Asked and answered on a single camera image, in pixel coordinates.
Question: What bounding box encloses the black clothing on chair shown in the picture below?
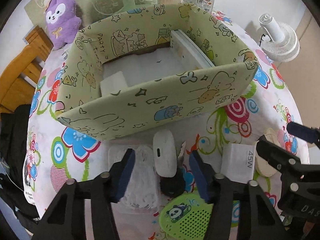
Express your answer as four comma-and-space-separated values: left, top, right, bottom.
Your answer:
1, 105, 40, 232

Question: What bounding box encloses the bagged white cable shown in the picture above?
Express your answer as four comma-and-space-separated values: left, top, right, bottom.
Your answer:
107, 144, 163, 212

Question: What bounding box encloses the purple plush toy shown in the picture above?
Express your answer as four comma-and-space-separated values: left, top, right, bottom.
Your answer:
45, 0, 81, 50

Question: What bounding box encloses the white small box in bin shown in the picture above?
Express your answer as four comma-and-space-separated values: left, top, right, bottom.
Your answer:
100, 71, 128, 96

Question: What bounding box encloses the white computer mouse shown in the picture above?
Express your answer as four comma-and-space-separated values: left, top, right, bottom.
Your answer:
153, 129, 177, 178

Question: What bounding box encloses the green panda speaker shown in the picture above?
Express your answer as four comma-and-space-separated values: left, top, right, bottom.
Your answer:
159, 193, 213, 239

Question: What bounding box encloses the floral tablecloth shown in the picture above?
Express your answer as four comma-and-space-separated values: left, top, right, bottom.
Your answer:
23, 12, 309, 239

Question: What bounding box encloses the white floor fan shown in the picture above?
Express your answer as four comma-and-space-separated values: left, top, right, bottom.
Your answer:
259, 13, 300, 62

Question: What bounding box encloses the white book in box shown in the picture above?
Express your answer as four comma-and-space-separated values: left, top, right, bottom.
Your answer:
170, 29, 215, 70

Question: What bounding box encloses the green patterned storage box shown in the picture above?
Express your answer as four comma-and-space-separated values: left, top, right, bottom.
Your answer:
55, 4, 259, 140

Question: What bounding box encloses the black car key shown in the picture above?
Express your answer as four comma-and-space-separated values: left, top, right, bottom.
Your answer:
160, 142, 186, 198

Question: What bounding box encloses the wooden chair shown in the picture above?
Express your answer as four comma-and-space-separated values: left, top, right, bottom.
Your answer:
0, 25, 53, 113

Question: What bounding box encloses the white 45W charger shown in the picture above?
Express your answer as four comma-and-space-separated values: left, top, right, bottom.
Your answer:
221, 144, 255, 184

